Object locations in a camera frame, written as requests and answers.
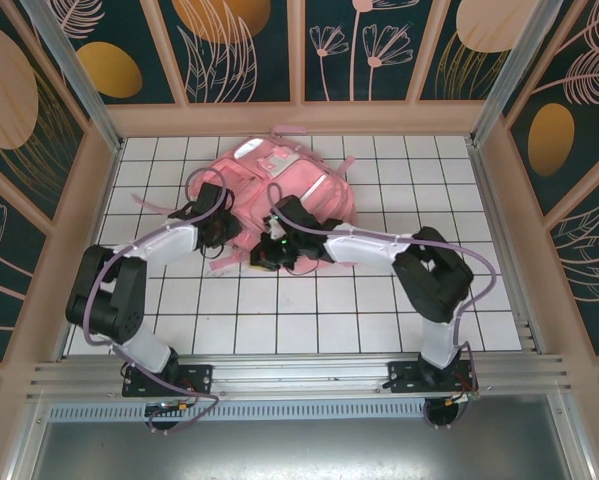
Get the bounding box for pink backpack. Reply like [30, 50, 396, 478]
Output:
[131, 124, 360, 276]

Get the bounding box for dark panel pink flowers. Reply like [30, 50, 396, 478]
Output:
[302, 0, 428, 104]

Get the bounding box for grey metal sheet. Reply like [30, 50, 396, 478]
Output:
[8, 419, 595, 480]

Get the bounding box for dark panel orange circle leaves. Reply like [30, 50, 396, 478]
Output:
[158, 0, 300, 105]

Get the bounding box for dark panel large pink circle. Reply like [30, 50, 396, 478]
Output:
[0, 0, 90, 154]

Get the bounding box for dark panel feather orange oval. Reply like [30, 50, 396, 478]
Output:
[503, 0, 599, 186]

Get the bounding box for dark panel pink leaf lines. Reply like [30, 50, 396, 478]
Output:
[543, 184, 599, 359]

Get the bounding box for aluminium front rail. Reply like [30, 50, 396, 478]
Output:
[26, 353, 573, 402]

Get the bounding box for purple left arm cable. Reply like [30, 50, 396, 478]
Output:
[83, 167, 236, 435]

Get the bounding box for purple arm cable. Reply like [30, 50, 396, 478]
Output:
[83, 167, 236, 435]
[267, 182, 500, 431]

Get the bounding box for perforated metal cable tray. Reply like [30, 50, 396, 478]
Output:
[43, 403, 555, 425]

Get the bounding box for small circuit board with wires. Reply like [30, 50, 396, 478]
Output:
[146, 399, 190, 417]
[443, 391, 481, 407]

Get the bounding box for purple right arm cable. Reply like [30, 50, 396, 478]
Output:
[267, 182, 500, 431]

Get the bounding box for aluminium corner post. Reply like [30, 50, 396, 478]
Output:
[467, 0, 578, 147]
[21, 0, 126, 154]

